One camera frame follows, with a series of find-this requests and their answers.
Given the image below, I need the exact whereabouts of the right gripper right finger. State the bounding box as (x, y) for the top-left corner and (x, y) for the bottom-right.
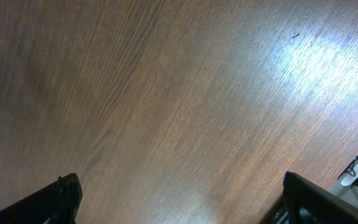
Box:
(283, 172), (358, 224)

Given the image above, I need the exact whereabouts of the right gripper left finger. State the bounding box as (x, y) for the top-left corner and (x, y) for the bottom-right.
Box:
(0, 173), (83, 224)

